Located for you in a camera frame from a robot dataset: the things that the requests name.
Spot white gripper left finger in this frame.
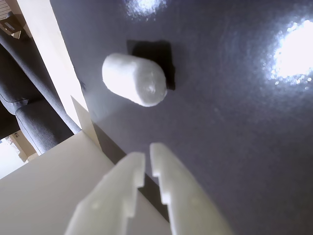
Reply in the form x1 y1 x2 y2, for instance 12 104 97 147
64 151 145 235

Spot grey fabric sofa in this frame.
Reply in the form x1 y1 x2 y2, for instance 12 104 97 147
0 12 82 156

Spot black table mat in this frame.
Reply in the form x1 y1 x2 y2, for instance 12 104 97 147
48 0 313 235

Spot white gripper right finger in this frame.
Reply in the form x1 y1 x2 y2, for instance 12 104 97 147
149 143 233 235

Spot black square patch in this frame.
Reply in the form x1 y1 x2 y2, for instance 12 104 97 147
126 39 178 92

